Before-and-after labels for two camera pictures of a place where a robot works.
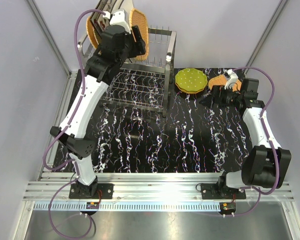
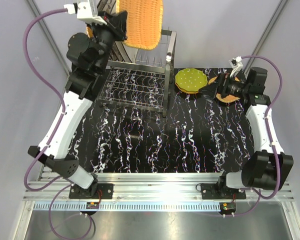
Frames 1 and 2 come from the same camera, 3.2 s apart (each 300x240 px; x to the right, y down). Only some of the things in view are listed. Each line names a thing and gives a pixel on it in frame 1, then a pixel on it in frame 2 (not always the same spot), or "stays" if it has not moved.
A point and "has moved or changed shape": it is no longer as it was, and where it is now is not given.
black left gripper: [138, 45] to [116, 24]
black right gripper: [218, 92] to [223, 81]
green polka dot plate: [191, 79] stays
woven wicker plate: [137, 17] has moved or changed shape
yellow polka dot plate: [188, 91] stays
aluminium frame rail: [143, 191] stays
